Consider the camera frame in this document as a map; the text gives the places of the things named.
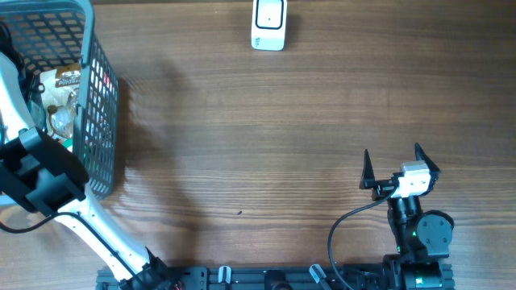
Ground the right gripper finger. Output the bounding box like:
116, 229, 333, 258
414, 143, 441, 176
360, 149, 376, 184

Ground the green lid spice jar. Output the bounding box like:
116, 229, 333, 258
61, 139, 73, 152

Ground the white brown snack pouch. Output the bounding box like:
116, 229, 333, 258
40, 64, 81, 140

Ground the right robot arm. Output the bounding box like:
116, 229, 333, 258
360, 143, 455, 290

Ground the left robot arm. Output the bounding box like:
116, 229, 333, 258
1, 55, 168, 289

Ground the white barcode scanner box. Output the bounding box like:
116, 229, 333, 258
251, 0, 288, 52

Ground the grey plastic mesh basket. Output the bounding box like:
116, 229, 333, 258
1, 0, 119, 200

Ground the right camera black cable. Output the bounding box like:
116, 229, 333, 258
327, 188, 398, 290

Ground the camera black cable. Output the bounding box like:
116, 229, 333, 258
327, 188, 398, 290
0, 211, 138, 283

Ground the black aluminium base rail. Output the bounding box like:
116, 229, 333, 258
95, 263, 456, 290

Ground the left camera black cable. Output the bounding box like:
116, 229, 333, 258
0, 211, 138, 283

